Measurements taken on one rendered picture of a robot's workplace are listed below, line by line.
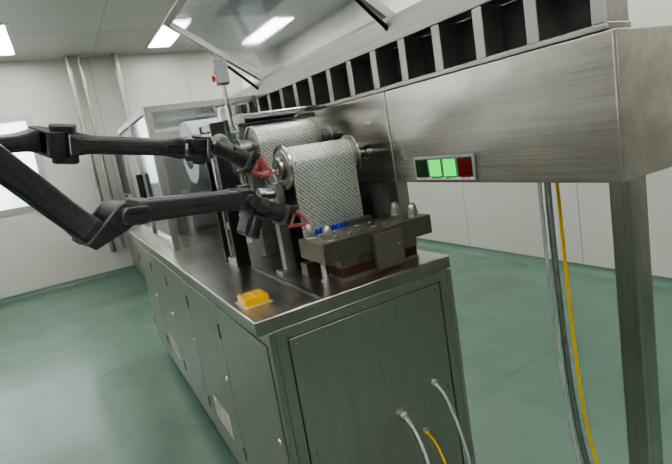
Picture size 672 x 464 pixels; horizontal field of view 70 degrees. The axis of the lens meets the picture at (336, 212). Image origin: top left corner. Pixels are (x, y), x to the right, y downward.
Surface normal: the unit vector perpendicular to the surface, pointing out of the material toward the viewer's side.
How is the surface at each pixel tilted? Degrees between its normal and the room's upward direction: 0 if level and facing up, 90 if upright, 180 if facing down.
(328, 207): 90
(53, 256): 90
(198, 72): 90
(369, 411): 90
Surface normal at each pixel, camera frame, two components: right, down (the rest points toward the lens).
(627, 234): -0.85, 0.22
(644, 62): 0.50, 0.06
